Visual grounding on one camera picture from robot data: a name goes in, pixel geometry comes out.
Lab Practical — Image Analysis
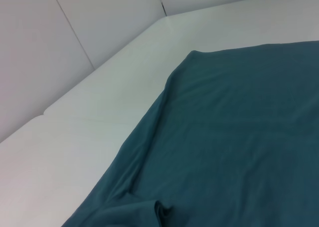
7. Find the blue t-shirt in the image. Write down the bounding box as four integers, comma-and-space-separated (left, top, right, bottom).
61, 40, 319, 227

